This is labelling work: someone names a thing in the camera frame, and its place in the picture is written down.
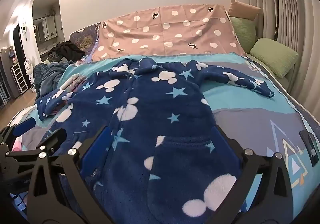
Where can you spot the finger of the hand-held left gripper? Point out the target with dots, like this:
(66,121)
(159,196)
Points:
(25,125)
(56,140)

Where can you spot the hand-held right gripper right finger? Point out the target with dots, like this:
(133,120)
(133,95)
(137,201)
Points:
(232,146)

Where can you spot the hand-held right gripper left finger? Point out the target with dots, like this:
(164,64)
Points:
(97,150)

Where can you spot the blue fleece star-print pajama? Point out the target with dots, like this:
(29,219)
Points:
(150,104)

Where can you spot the pile of dark clothes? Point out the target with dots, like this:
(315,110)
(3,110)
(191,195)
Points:
(66,50)

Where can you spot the blue grey striped bed cover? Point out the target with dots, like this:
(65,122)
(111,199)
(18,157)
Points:
(237,99)

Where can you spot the white shelf rack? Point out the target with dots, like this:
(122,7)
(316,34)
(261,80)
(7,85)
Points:
(18,76)

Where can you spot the white cat figurine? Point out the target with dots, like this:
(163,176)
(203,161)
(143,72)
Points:
(28,69)

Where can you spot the teal fleece blanket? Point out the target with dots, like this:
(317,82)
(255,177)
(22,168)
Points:
(50,74)

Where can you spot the floral folded garment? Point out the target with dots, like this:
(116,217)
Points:
(75,80)

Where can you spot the black smartphone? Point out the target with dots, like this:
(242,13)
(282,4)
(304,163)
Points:
(308,146)

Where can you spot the small green pillow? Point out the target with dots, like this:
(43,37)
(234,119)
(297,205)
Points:
(273,55)

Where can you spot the purple tree-print cloth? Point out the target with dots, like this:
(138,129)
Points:
(83,38)

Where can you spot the large green pillow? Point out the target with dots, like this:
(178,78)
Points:
(243,34)

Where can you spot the dried plant decoration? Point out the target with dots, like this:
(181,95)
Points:
(53,11)

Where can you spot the beige curtain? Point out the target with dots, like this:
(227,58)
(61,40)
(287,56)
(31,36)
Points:
(295,26)

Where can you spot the pink polka dot sheet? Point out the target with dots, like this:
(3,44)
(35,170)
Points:
(162,29)

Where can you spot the tan pillow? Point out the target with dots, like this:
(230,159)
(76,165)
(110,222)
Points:
(242,9)

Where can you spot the white wall decoration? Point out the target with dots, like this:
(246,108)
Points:
(23,29)

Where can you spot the wall mirror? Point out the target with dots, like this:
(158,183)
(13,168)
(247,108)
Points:
(41,29)

